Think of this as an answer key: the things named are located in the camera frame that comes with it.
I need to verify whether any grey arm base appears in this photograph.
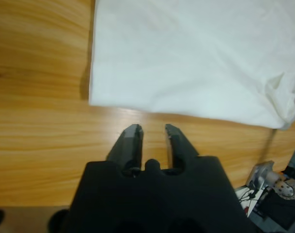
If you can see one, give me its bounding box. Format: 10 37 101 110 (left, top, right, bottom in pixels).
246 160 295 202

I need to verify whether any white T-shirt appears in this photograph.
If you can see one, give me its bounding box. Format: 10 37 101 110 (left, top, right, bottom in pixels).
88 0 295 131

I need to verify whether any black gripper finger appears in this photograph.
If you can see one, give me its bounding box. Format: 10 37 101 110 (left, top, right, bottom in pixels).
165 123 201 170
105 124 144 172

